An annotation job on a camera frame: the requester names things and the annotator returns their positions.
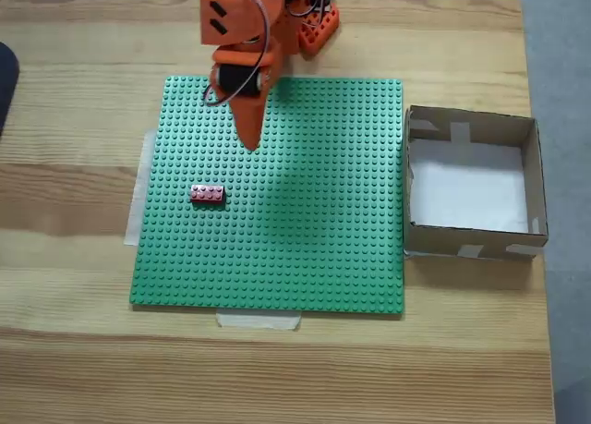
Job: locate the red lego block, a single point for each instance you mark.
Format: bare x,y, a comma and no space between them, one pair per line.
208,194

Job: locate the green lego baseplate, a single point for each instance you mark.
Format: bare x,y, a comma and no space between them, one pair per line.
300,221

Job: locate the white paper box lining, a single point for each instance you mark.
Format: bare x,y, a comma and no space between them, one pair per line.
466,193

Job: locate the brown cardboard box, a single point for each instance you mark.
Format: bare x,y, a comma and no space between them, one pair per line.
475,245

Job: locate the long masking tape strip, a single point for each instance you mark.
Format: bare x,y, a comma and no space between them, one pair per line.
138,197

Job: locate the short masking tape strip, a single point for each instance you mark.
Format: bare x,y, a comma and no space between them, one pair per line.
258,321

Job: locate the black rounded object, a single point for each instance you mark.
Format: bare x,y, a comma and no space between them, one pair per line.
7,82

